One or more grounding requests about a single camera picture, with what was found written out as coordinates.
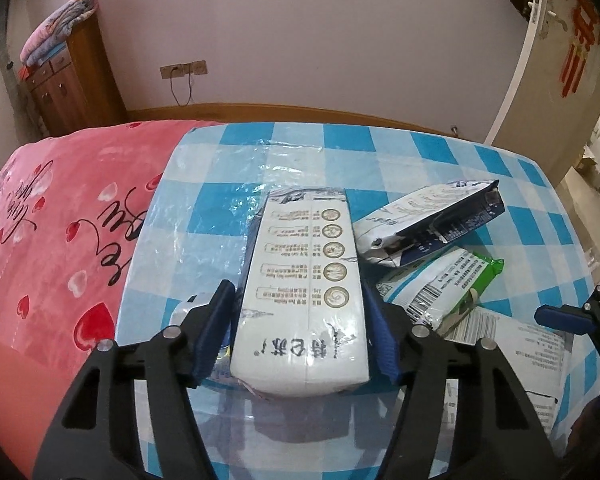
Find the green and white wipes packet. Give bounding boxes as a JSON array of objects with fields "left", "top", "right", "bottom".
[{"left": 377, "top": 247, "right": 506, "bottom": 331}]

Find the clear small plastic packet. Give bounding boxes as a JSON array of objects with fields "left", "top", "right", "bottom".
[{"left": 169, "top": 294, "right": 216, "bottom": 332}]

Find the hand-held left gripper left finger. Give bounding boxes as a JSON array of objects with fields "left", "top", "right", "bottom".
[{"left": 32, "top": 279, "right": 238, "bottom": 480}]

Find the metal door handle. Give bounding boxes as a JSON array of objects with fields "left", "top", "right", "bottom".
[{"left": 527, "top": 0, "right": 568, "bottom": 36}]

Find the beige door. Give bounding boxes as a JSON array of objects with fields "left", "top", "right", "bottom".
[{"left": 482, "top": 0, "right": 600, "bottom": 186}]

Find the socket cable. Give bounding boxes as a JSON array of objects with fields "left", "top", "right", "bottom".
[{"left": 168, "top": 66, "right": 197, "bottom": 107}]

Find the cardboard box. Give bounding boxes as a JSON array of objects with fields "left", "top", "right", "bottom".
[{"left": 572, "top": 147, "right": 600, "bottom": 177}]

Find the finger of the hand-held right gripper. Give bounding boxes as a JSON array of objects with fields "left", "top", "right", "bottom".
[{"left": 534, "top": 285, "right": 600, "bottom": 347}]

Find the wooden bed footboard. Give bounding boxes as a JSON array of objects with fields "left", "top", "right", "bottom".
[{"left": 127, "top": 104, "right": 453, "bottom": 137}]

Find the blue checked tablecloth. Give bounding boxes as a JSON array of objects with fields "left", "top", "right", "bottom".
[{"left": 115, "top": 122, "right": 600, "bottom": 480}]

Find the red door decoration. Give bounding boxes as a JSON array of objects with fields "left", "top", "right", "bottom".
[{"left": 559, "top": 0, "right": 600, "bottom": 97}]

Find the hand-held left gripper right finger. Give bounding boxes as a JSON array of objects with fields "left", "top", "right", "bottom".
[{"left": 362, "top": 285, "right": 566, "bottom": 480}]

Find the wooden cabinet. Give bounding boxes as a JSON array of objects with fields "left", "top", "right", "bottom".
[{"left": 22, "top": 10, "right": 128, "bottom": 138}]

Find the flat white printed packet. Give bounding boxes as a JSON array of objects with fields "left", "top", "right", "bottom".
[{"left": 440, "top": 305, "right": 573, "bottom": 456}]

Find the white and dark blue carton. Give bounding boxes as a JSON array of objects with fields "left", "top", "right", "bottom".
[{"left": 354, "top": 179, "right": 506, "bottom": 270}]

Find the pink heart print blanket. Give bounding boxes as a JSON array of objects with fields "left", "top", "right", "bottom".
[{"left": 0, "top": 119, "right": 221, "bottom": 461}]

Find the white tissue pack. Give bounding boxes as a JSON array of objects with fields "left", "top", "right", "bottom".
[{"left": 230, "top": 186, "right": 372, "bottom": 400}]

